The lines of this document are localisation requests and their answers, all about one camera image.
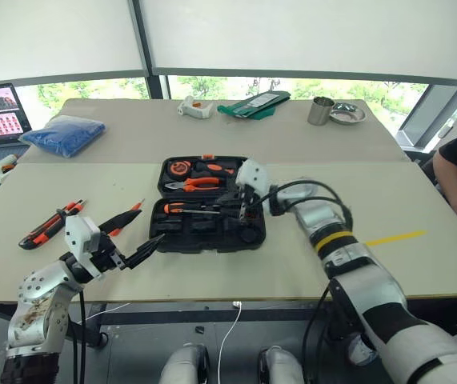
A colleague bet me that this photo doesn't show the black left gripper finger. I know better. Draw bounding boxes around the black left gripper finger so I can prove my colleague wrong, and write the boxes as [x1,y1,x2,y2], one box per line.
[122,234,166,263]
[125,244,159,270]

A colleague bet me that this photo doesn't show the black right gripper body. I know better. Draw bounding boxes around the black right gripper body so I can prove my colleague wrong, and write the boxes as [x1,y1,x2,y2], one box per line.
[232,182,263,222]

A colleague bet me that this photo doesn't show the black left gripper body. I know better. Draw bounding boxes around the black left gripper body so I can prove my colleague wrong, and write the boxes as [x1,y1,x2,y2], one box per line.
[89,234,128,274]

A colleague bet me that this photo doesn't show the black plastic tool case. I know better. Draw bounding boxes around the black plastic tool case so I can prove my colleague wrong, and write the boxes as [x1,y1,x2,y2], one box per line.
[147,154,267,254]

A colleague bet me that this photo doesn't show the orange black tape measure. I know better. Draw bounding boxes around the orange black tape measure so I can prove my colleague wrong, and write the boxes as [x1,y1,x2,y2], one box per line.
[167,158,191,178]

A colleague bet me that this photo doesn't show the black orange utility knife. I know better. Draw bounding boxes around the black orange utility knife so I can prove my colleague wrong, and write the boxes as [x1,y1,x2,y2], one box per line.
[30,198,90,238]
[18,206,78,250]

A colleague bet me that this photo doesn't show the white glue gun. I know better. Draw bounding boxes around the white glue gun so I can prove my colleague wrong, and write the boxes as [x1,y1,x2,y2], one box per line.
[0,153,19,186]
[177,95,215,121]

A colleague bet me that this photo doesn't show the green flat packages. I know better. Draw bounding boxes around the green flat packages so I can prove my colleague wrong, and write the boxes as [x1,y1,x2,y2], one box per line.
[216,90,292,121]

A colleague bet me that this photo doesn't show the steel cup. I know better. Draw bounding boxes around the steel cup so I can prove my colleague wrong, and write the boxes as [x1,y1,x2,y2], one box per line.
[307,96,335,126]

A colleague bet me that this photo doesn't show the silver rounded robot leg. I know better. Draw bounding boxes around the silver rounded robot leg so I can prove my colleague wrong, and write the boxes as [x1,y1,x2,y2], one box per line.
[256,345,306,384]
[158,342,211,384]

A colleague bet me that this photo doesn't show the blue plastic bag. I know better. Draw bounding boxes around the blue plastic bag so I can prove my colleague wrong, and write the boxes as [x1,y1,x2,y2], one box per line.
[18,114,107,158]

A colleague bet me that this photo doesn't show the steel bowl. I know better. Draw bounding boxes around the steel bowl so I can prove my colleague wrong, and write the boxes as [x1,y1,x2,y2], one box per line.
[328,102,367,126]

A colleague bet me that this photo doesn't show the yellow tape strip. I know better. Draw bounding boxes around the yellow tape strip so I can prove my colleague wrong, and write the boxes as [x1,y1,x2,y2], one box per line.
[365,230,428,246]

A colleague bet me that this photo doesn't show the white roller blind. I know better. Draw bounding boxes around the white roller blind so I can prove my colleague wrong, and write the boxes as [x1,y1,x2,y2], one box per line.
[0,0,150,86]
[138,0,457,86]

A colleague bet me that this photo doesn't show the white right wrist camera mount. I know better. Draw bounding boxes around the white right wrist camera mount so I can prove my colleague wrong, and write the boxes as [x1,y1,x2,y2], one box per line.
[235,158,271,202]

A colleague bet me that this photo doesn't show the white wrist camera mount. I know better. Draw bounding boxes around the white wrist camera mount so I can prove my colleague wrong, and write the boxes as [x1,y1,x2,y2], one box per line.
[64,215,106,281]
[235,158,271,202]

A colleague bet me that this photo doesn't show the orange handled pliers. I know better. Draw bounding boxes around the orange handled pliers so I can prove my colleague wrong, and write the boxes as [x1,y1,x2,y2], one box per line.
[164,176,222,194]

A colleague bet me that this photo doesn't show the black orange ratchet handle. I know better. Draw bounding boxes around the black orange ratchet handle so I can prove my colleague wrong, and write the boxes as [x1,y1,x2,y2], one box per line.
[194,161,237,178]

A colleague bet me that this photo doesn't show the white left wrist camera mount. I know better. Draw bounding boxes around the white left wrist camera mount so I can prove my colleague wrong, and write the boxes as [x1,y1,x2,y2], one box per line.
[64,215,106,281]

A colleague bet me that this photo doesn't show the orange black handled screwdriver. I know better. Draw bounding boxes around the orange black handled screwdriver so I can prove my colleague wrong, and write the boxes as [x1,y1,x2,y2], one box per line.
[162,202,222,216]

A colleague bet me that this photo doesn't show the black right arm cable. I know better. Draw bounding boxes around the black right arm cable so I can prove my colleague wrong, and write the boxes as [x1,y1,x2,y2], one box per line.
[251,178,354,234]

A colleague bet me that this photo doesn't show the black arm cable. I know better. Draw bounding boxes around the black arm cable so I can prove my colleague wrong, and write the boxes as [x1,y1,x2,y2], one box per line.
[251,178,354,234]
[69,290,88,384]

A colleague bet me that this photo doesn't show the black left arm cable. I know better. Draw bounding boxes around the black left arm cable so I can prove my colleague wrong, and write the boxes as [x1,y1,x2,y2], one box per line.
[69,290,88,384]

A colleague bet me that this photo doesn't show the white cable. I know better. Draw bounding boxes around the white cable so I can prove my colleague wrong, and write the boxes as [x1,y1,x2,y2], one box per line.
[82,300,244,384]

